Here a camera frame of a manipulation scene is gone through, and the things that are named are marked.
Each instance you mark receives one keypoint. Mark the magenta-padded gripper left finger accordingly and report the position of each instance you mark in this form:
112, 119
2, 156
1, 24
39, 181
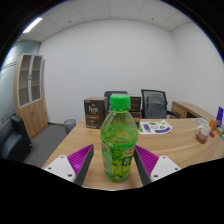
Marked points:
78, 160

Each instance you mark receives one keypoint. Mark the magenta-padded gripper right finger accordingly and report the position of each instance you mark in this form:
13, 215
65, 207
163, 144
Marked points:
150, 160

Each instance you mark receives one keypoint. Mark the green drink bottle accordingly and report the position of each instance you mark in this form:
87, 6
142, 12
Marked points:
118, 146

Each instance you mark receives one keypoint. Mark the white leaflet with green print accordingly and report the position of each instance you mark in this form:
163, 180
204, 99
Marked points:
155, 127

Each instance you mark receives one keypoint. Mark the grey waste bin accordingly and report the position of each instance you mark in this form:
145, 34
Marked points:
70, 126

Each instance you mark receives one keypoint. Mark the brown flat carton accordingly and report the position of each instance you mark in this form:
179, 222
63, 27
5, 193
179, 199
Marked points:
137, 118

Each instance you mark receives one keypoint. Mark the dark brown coffee box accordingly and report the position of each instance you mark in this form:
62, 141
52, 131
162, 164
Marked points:
95, 111

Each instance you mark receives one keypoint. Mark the grey mesh office chair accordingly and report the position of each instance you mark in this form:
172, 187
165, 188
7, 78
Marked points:
156, 105

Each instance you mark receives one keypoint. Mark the white and maroon mug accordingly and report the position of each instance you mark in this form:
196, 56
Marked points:
202, 133

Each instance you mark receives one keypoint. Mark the wooden side desk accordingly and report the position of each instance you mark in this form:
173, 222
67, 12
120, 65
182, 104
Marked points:
190, 110

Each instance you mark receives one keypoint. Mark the wooden shelf cabinet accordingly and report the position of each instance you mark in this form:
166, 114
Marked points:
31, 113

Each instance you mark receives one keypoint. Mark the black sofa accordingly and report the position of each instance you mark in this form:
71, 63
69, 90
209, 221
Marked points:
13, 143

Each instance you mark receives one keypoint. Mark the flat round red coaster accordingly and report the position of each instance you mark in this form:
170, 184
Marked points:
212, 134

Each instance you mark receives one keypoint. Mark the black office chair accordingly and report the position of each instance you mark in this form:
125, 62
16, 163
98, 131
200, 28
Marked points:
108, 96

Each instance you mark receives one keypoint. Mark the purple standing pouch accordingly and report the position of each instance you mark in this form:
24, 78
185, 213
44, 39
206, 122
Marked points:
220, 116

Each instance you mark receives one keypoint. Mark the long ceiling light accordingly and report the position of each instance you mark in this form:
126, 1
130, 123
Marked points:
32, 25

